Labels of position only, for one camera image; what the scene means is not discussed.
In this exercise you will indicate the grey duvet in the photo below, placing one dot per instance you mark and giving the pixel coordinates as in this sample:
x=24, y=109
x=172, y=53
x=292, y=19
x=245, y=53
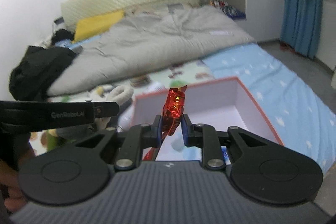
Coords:
x=157, y=48

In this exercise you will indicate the dark wall outlet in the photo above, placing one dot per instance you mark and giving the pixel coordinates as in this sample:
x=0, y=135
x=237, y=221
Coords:
x=59, y=21

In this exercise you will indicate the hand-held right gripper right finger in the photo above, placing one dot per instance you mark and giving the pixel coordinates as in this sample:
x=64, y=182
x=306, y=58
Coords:
x=185, y=132

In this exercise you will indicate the blue curtain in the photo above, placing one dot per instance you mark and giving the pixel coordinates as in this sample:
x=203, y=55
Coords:
x=299, y=16

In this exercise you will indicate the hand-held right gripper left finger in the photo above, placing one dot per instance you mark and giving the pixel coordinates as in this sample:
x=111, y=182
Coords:
x=158, y=132

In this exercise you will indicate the beige fuzzy loop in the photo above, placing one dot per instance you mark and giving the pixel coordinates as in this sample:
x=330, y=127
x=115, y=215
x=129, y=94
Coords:
x=120, y=95

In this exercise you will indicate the black jacket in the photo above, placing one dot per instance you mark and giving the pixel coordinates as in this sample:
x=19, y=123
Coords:
x=36, y=71

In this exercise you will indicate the red foil wrapper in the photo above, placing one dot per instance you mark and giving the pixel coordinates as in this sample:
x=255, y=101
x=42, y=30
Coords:
x=174, y=106

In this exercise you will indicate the person's left hand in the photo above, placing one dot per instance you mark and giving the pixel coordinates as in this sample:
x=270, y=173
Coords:
x=9, y=187

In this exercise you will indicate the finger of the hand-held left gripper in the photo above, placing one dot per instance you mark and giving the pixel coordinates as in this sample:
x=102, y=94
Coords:
x=107, y=109

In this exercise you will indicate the orange cardboard box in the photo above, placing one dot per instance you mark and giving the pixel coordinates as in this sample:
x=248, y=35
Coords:
x=223, y=111

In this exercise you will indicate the light blue star bedsheet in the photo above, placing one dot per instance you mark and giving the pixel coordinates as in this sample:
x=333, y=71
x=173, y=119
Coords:
x=288, y=87

